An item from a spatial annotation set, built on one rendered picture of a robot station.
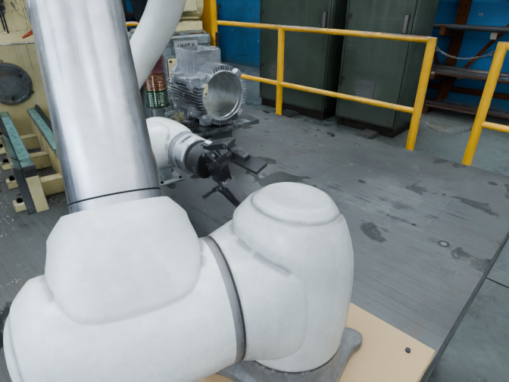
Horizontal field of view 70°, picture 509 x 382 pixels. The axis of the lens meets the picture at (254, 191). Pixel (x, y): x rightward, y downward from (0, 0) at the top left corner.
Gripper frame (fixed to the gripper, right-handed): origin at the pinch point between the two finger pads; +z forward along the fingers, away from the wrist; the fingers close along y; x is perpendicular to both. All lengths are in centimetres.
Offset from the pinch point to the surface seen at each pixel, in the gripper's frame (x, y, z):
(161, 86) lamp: 9.7, 7.0, -45.1
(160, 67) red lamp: 11.4, 11.5, -45.4
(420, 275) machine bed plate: 13.3, -19.8, 27.7
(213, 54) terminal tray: 36, 2, -55
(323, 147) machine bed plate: 54, -36, -27
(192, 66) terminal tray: 28, 2, -57
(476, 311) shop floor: 79, -125, 36
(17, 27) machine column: 3, 15, -128
